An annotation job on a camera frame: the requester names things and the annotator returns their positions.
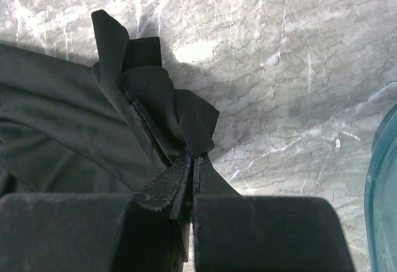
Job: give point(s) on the teal plastic bin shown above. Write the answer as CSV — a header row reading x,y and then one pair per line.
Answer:
x,y
380,196

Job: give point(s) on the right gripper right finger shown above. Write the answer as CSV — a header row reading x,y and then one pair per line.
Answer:
x,y
262,233

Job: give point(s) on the black t shirt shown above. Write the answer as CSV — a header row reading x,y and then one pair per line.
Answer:
x,y
112,127

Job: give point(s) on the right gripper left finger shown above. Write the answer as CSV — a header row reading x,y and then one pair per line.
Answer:
x,y
144,231

